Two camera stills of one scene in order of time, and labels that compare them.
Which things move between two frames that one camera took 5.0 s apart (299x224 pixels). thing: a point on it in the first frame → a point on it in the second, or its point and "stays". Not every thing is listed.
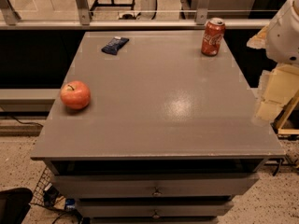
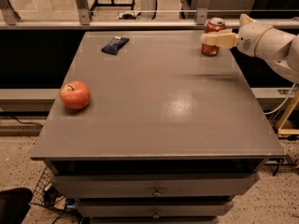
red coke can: x=213 y=36 stays
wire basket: x=47 y=194 stays
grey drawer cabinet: x=168 y=135 stays
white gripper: x=284 y=36 → x=248 y=38
